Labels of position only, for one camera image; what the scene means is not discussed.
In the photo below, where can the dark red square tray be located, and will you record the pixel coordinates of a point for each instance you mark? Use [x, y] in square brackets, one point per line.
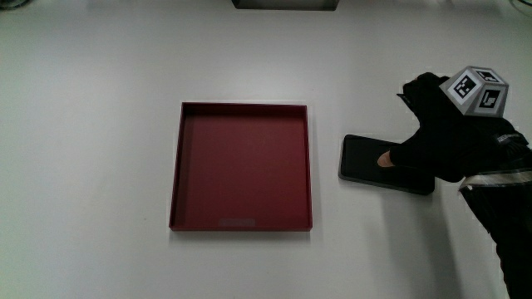
[241, 166]

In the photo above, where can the black smartphone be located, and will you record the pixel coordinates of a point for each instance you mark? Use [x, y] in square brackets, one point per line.
[361, 164]

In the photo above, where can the dark grey box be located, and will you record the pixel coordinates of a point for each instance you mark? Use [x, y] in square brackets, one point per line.
[285, 4]

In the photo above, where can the person's right hand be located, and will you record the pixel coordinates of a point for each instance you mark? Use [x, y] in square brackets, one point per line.
[449, 145]

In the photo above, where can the person's right forearm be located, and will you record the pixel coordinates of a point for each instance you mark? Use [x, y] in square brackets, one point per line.
[507, 224]

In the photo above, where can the white desk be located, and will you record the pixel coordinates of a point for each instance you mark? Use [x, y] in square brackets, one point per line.
[83, 145]

